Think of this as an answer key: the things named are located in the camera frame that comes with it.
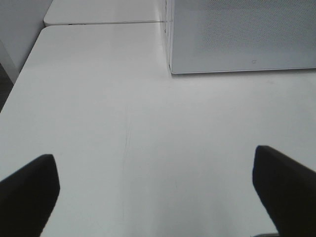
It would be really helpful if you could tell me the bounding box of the white microwave door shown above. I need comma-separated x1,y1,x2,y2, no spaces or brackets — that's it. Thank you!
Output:
171,0,316,74

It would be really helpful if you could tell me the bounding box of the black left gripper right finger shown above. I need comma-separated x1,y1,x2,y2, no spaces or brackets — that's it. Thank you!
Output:
252,146,316,237

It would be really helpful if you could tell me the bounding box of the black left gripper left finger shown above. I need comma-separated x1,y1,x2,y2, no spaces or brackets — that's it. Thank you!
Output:
0,154,60,237

